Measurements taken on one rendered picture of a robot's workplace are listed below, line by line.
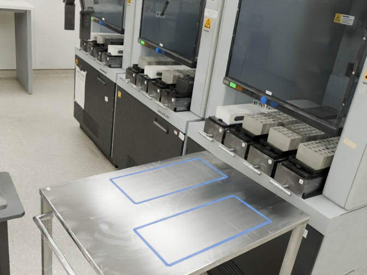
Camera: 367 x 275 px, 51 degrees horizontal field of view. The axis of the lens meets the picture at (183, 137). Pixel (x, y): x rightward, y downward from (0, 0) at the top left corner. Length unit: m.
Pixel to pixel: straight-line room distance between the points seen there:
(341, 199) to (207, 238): 0.61
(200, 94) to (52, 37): 3.28
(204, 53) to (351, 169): 0.90
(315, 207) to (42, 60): 4.12
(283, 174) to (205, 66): 0.72
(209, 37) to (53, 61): 3.39
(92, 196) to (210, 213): 0.32
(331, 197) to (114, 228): 0.80
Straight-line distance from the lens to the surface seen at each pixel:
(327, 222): 1.35
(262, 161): 1.49
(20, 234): 2.28
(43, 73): 5.03
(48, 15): 4.91
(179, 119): 1.92
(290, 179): 1.41
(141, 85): 2.26
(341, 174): 1.39
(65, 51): 5.04
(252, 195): 1.16
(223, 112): 1.69
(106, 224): 0.95
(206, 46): 1.87
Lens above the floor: 1.39
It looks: 23 degrees down
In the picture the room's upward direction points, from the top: 8 degrees clockwise
